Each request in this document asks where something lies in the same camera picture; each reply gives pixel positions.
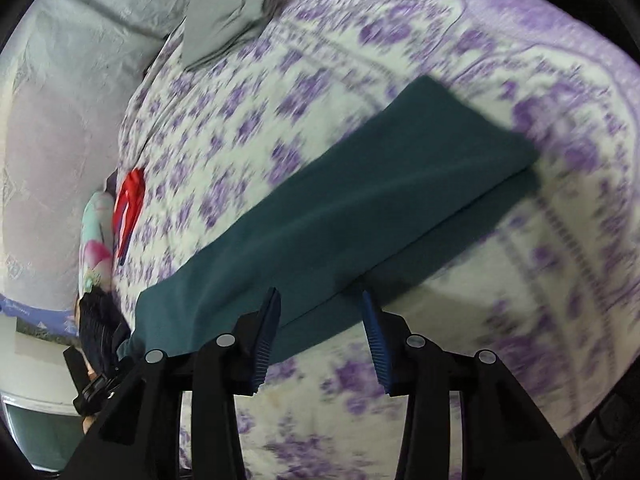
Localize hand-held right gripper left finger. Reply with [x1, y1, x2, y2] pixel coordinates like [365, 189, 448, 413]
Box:
[70, 287, 282, 480]

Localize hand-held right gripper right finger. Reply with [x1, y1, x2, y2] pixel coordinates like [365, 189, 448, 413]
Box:
[361, 290, 583, 480]

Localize dark green pants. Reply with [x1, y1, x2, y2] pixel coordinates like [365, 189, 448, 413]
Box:
[117, 75, 541, 363]

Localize black pants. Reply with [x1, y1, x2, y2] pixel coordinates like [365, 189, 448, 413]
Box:
[77, 287, 132, 376]

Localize red striped pants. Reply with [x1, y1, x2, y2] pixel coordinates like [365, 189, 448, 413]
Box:
[112, 167, 146, 266]

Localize grey pants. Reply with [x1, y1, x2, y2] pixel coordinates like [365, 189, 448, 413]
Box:
[181, 0, 283, 72]

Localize blue printed sheet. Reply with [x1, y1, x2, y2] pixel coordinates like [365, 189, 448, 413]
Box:
[0, 294, 81, 331]

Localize floral pillow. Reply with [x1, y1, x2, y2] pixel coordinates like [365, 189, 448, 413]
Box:
[77, 187, 117, 293]

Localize white lace cloth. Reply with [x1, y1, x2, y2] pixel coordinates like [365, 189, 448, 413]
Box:
[0, 0, 221, 306]

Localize purple floral bedspread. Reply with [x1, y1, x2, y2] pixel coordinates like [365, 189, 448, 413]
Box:
[107, 0, 640, 480]

